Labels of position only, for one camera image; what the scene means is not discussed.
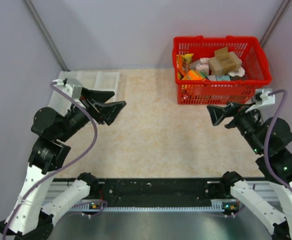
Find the white foam compartment tray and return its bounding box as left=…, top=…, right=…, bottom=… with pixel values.
left=48, top=70, right=121, bottom=116

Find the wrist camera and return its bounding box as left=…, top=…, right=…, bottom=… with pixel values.
left=52, top=78, right=83, bottom=101
left=245, top=88, right=275, bottom=113

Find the small open cardboard box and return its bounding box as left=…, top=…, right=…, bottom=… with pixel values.
left=214, top=47, right=228, bottom=58

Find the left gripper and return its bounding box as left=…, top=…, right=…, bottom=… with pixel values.
left=58, top=86, right=127, bottom=141

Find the yellow snack bag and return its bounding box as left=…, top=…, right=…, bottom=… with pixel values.
left=176, top=53, right=193, bottom=77

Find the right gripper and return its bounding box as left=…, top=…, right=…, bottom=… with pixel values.
left=206, top=100, right=263, bottom=154

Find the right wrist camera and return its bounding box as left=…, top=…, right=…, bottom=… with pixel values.
left=245, top=88, right=275, bottom=113

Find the red plastic shopping basket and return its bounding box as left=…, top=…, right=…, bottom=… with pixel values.
left=172, top=36, right=272, bottom=105

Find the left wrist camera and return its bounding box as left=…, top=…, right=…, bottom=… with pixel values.
left=52, top=78, right=83, bottom=101

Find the pink white package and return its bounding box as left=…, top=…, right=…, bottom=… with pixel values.
left=194, top=57, right=209, bottom=74

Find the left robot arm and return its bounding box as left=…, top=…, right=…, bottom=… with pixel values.
left=0, top=86, right=126, bottom=240

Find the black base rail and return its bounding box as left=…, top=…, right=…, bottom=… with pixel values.
left=85, top=178, right=233, bottom=208

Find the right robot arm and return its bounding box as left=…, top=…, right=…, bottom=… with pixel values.
left=90, top=103, right=292, bottom=240

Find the orange snack packet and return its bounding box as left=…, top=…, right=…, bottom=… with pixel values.
left=181, top=69, right=206, bottom=81

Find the brown cardboard box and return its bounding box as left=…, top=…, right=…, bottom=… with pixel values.
left=209, top=51, right=242, bottom=76

